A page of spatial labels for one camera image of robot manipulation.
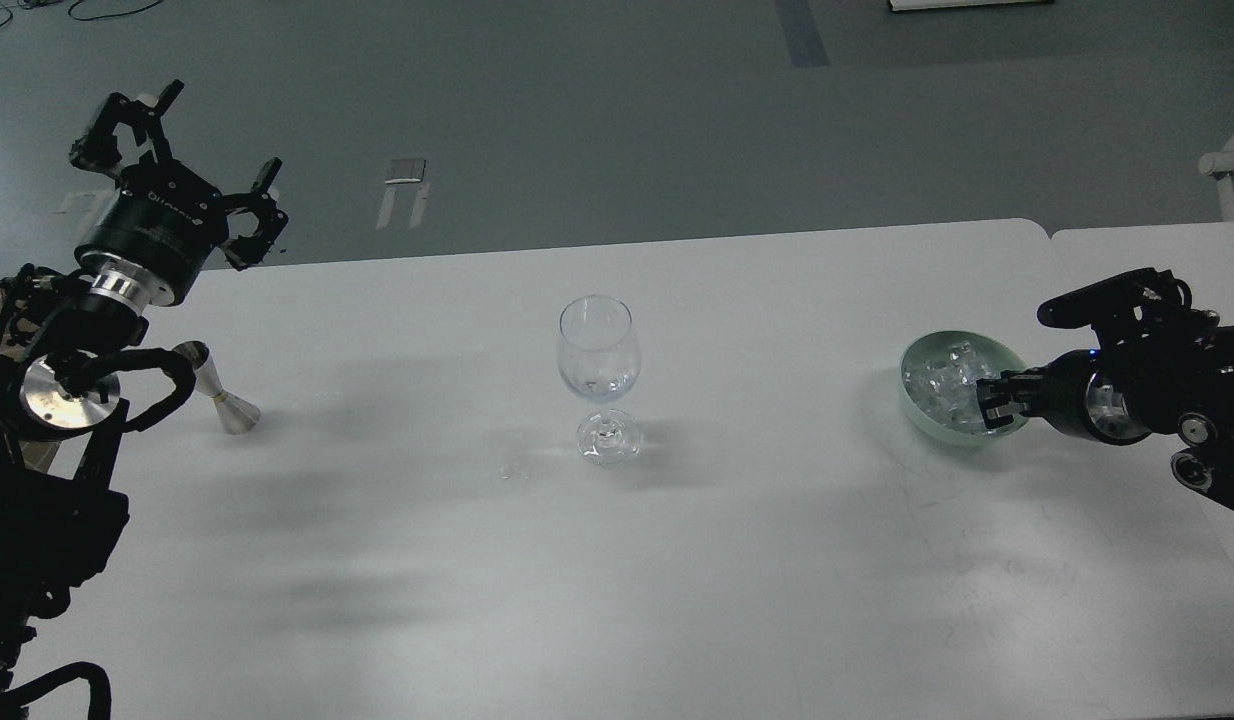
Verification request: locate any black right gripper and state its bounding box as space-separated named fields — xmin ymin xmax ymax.
xmin=975 ymin=350 xmax=1151 ymax=446

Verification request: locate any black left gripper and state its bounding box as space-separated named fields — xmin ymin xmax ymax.
xmin=69 ymin=79 xmax=289 ymax=308

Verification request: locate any steel cocktail jigger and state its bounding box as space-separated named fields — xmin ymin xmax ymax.
xmin=172 ymin=340 xmax=262 ymax=436

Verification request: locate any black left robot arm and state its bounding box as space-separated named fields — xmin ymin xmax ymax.
xmin=0 ymin=79 xmax=288 ymax=719

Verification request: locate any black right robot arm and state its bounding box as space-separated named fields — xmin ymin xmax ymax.
xmin=975 ymin=266 xmax=1234 ymax=513

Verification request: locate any pale green ice bowl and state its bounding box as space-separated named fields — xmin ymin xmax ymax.
xmin=900 ymin=331 xmax=1027 ymax=448

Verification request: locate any clear wine glass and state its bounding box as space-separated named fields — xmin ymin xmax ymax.
xmin=557 ymin=295 xmax=643 ymax=466

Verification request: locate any beige checkered sofa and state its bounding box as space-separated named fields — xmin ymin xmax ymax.
xmin=0 ymin=280 xmax=63 ymax=475

